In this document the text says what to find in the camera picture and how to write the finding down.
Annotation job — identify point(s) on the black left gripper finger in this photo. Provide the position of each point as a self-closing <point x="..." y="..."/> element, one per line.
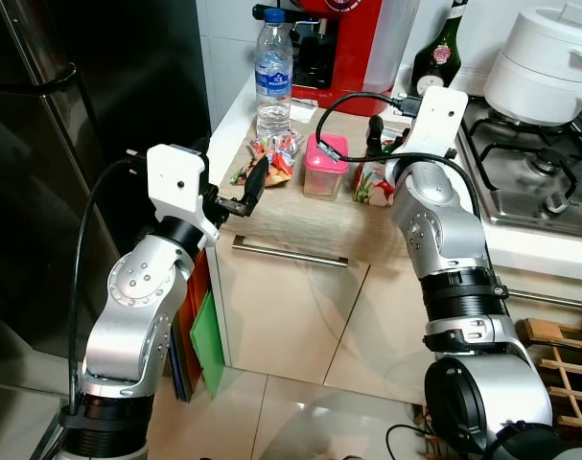
<point x="203" y="149"/>
<point x="255" y="187"/>

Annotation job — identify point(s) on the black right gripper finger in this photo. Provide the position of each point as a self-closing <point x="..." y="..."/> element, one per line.
<point x="376" y="132"/>

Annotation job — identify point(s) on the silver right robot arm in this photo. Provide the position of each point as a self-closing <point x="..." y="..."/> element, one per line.
<point x="444" y="230"/>

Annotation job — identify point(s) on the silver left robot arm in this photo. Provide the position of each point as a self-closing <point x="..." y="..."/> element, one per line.
<point x="137" y="307"/>

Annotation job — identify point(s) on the colourful snack packet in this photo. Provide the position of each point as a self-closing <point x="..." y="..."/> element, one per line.
<point x="271" y="158"/>

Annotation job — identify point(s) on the white printed food carton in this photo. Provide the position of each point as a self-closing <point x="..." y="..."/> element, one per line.
<point x="372" y="182"/>

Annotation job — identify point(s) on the pink lidded plastic container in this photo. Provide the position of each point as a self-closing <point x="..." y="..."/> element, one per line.
<point x="325" y="168"/>

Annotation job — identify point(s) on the red coffee machine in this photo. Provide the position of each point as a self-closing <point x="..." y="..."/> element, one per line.
<point x="362" y="57"/>

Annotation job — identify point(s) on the red flat board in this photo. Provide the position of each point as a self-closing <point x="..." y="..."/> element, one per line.
<point x="197" y="287"/>

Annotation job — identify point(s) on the dark green glass bottle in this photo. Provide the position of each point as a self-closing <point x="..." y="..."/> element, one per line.
<point x="434" y="57"/>

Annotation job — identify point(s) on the clear plastic water bottle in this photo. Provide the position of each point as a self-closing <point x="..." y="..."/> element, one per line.
<point x="273" y="77"/>

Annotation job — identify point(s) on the steel gas hob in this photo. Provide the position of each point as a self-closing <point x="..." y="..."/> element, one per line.
<point x="530" y="172"/>

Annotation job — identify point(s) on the green flat board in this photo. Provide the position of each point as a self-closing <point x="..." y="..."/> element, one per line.
<point x="209" y="350"/>

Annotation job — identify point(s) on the white lidded cooking pot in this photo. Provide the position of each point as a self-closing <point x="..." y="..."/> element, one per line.
<point x="540" y="77"/>

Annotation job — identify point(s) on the blue flat board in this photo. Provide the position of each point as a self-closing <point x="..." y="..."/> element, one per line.
<point x="180" y="369"/>

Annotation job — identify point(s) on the wooden slatted rack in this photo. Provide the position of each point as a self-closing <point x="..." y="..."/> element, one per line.
<point x="545" y="333"/>

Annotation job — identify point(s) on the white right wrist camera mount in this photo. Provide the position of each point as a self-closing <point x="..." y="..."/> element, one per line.
<point x="439" y="120"/>

